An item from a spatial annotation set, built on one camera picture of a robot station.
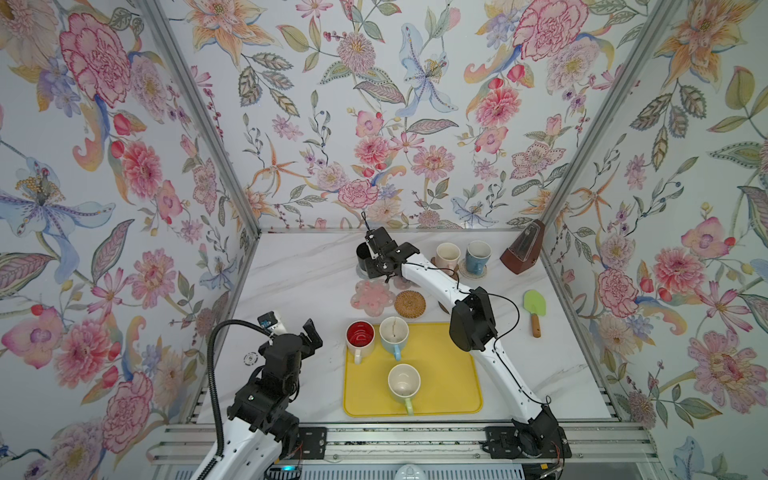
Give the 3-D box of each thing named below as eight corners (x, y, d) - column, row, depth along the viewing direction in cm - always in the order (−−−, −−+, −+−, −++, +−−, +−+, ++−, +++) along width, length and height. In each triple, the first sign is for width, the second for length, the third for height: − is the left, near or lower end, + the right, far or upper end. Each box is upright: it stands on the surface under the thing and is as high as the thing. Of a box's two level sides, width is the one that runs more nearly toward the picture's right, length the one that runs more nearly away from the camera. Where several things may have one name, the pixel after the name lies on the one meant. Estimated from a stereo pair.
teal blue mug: (456, 271, 111) (462, 252, 102) (468, 257, 115) (475, 236, 107) (475, 283, 108) (483, 263, 99) (487, 267, 112) (495, 247, 104)
